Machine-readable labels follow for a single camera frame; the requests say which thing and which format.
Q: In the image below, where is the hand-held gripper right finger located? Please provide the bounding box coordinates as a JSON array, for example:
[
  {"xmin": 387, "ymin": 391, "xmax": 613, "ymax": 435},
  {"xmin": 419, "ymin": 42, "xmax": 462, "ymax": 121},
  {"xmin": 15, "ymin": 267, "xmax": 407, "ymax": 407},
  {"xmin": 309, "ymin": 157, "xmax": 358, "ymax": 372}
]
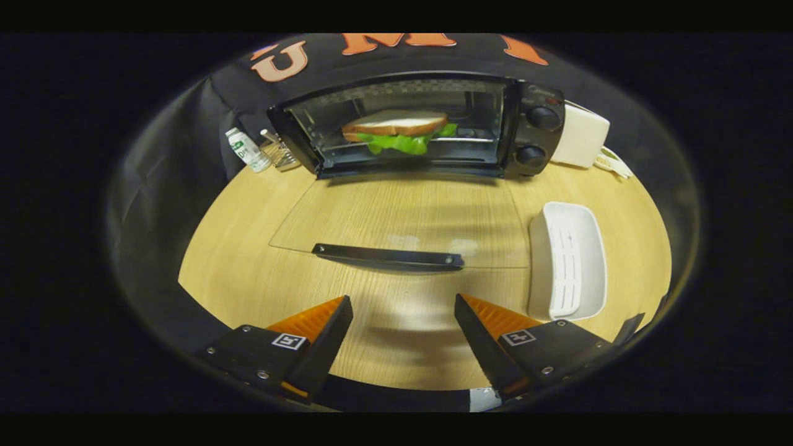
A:
[{"xmin": 454, "ymin": 293, "xmax": 614, "ymax": 400}]

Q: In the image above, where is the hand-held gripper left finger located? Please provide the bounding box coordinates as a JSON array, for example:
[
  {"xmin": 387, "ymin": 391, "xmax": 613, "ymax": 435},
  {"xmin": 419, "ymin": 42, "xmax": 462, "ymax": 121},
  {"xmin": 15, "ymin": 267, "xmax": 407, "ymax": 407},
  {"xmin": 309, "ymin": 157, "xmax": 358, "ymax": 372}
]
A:
[{"xmin": 197, "ymin": 295, "xmax": 354, "ymax": 404}]

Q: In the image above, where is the black toaster oven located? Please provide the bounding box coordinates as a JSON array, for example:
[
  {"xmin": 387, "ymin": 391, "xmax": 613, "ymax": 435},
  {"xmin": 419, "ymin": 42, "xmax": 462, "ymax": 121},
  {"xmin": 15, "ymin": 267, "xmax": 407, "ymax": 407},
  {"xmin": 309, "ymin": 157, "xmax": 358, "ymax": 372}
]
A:
[{"xmin": 266, "ymin": 70, "xmax": 566, "ymax": 273}]

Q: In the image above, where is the sandwich with lettuce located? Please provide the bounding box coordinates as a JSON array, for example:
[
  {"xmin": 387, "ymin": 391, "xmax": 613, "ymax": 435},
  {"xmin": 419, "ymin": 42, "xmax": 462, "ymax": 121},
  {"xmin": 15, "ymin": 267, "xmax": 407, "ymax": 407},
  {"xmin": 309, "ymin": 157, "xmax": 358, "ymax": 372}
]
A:
[{"xmin": 341, "ymin": 110, "xmax": 459, "ymax": 155}]

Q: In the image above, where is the white toaster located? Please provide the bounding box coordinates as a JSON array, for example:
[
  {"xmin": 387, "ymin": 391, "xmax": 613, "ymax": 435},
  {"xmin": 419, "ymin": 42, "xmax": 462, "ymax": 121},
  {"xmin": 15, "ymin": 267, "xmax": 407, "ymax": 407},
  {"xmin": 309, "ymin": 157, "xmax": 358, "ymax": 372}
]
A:
[{"xmin": 550, "ymin": 101, "xmax": 611, "ymax": 169}]

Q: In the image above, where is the white plastic tray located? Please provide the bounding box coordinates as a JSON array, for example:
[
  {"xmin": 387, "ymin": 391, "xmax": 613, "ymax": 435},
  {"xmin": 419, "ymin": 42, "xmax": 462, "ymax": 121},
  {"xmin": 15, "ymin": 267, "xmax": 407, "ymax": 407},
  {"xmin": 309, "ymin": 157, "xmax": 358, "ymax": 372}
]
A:
[{"xmin": 528, "ymin": 201, "xmax": 608, "ymax": 321}]

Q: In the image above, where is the white bottle green label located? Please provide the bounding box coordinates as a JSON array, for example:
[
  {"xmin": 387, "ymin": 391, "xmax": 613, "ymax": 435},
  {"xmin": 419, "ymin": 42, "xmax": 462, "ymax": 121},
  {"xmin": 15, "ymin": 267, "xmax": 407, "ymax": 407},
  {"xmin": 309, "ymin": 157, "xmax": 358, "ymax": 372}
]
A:
[{"xmin": 225, "ymin": 127, "xmax": 272, "ymax": 173}]

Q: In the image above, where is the small plate with snacks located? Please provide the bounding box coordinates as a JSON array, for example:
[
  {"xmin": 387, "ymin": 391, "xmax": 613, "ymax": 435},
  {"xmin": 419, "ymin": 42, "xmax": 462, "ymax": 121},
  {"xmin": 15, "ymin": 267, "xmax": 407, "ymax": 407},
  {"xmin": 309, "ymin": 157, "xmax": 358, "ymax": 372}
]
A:
[{"xmin": 594, "ymin": 146, "xmax": 634, "ymax": 180}]

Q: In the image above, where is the small metal wire rack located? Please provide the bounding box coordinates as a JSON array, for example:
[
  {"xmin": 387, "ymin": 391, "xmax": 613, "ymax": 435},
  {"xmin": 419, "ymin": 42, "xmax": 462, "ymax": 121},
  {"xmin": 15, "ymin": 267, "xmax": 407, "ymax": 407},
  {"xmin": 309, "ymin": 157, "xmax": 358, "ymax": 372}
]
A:
[{"xmin": 259, "ymin": 128, "xmax": 302, "ymax": 172}]

